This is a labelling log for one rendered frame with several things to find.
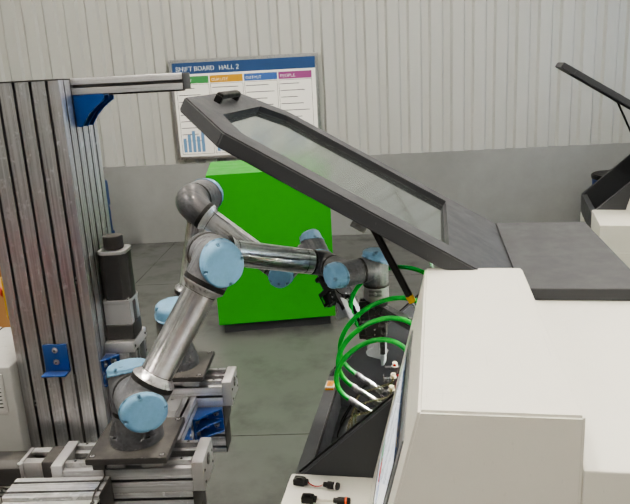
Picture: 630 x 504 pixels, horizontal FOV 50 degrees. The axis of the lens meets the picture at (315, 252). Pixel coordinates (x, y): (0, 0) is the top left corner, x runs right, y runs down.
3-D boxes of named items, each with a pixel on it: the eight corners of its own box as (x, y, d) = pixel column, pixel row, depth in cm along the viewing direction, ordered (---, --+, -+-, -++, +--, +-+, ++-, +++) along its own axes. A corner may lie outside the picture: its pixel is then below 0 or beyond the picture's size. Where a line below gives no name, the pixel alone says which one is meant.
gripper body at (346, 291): (340, 308, 227) (325, 278, 232) (356, 294, 222) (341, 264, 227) (324, 309, 222) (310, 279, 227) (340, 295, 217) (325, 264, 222)
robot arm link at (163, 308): (151, 343, 232) (146, 306, 229) (168, 329, 245) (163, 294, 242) (183, 345, 230) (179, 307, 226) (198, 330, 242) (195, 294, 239)
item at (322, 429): (330, 415, 248) (328, 375, 244) (342, 415, 247) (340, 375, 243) (298, 523, 189) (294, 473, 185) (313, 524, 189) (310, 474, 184)
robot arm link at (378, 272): (354, 248, 198) (379, 244, 202) (356, 284, 201) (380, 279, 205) (368, 254, 191) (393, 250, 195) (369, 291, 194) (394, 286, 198)
